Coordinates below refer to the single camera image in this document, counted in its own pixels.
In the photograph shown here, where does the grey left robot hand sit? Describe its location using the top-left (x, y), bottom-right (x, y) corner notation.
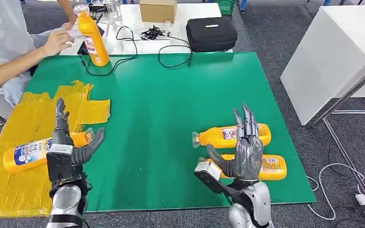
top-left (52, 98), bottom-right (105, 165)

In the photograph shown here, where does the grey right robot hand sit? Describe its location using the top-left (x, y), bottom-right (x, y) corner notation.
top-left (206, 104), bottom-right (264, 182)

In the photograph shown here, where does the person's left hand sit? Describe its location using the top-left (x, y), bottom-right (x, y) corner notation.
top-left (60, 20), bottom-right (77, 32)

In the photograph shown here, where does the person's right hand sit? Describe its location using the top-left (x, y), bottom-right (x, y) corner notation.
top-left (40, 29), bottom-right (76, 58)

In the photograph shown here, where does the orange drink bottle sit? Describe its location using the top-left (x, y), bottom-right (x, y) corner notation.
top-left (198, 153), bottom-right (288, 182)
top-left (73, 4), bottom-right (110, 67)
top-left (2, 128), bottom-right (95, 173)
top-left (192, 123), bottom-right (272, 150)

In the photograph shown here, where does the black device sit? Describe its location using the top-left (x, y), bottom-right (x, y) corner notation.
top-left (87, 0), bottom-right (108, 20)

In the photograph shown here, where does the clear plastic container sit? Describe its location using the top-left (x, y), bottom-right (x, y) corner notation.
top-left (104, 0), bottom-right (123, 25)

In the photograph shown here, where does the person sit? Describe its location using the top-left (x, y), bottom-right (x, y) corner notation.
top-left (0, 0), bottom-right (60, 108)

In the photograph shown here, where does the yellow sheet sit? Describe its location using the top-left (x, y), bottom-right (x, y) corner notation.
top-left (0, 80), bottom-right (112, 219)

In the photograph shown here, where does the flat white box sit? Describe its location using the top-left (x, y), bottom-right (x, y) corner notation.
top-left (122, 39), bottom-right (171, 55)

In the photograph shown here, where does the cardboard box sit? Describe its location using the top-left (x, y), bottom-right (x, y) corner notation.
top-left (138, 0), bottom-right (178, 24)

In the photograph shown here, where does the green mat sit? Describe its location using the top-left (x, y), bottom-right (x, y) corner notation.
top-left (25, 52), bottom-right (317, 213)

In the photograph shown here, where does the white table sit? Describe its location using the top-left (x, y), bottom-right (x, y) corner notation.
top-left (59, 2), bottom-right (233, 57)

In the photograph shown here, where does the white cabinet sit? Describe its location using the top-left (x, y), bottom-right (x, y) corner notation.
top-left (280, 4), bottom-right (365, 126)

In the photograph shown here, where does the black zip case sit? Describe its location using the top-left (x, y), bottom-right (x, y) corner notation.
top-left (185, 16), bottom-right (239, 53)

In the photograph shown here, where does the green crate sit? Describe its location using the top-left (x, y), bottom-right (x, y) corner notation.
top-left (215, 0), bottom-right (236, 15)

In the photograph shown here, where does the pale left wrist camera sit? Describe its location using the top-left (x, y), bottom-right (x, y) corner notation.
top-left (46, 143), bottom-right (84, 184)

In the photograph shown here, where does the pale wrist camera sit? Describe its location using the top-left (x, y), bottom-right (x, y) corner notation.
top-left (46, 143), bottom-right (84, 184)
top-left (193, 160), bottom-right (231, 194)

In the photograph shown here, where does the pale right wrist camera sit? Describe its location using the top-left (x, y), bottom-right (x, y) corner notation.
top-left (193, 160), bottom-right (231, 194)

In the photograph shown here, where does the long black cable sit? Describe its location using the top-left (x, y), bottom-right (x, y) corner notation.
top-left (79, 26), bottom-right (139, 77)

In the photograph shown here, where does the white floor cable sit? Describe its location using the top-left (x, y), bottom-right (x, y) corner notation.
top-left (306, 163), bottom-right (365, 221)

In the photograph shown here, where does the bundled black cable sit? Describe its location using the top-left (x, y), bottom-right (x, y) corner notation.
top-left (140, 25), bottom-right (167, 41)

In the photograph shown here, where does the black floor cable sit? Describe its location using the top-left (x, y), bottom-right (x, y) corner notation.
top-left (327, 143), bottom-right (365, 184)

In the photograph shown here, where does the looped black cable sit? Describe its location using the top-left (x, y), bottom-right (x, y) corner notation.
top-left (157, 34), bottom-right (194, 69)

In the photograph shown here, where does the steel frame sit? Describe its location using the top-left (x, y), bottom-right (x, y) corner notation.
top-left (306, 46), bottom-right (365, 205)

